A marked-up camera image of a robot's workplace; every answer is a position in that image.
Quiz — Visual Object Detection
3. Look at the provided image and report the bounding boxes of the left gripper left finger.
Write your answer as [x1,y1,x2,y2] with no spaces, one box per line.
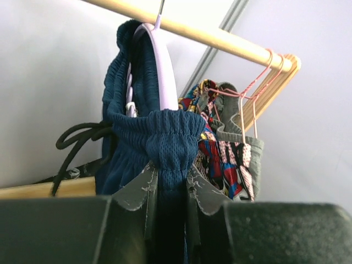
[113,162,158,239]

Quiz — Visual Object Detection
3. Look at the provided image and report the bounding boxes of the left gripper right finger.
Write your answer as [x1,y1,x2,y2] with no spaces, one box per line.
[186,166,229,242]

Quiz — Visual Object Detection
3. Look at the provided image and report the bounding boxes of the navy blue mesh shorts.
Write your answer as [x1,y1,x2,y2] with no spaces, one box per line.
[95,20,205,263]

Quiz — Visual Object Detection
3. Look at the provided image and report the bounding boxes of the lavender plastic hanger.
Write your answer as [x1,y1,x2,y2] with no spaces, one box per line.
[132,1,178,111]

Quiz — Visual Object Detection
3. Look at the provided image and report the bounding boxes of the colourful comic print shorts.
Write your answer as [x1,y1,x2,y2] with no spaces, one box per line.
[178,79,255,202]

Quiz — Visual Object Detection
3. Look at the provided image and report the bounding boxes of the grey shorts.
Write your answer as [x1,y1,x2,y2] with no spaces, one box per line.
[214,94,264,202]

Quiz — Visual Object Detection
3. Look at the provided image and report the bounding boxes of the wooden clothes rack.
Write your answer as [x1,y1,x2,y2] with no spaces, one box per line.
[1,1,301,200]

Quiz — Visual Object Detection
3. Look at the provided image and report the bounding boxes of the pink wire hanger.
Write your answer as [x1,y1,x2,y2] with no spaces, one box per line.
[219,48,284,143]
[206,48,276,144]

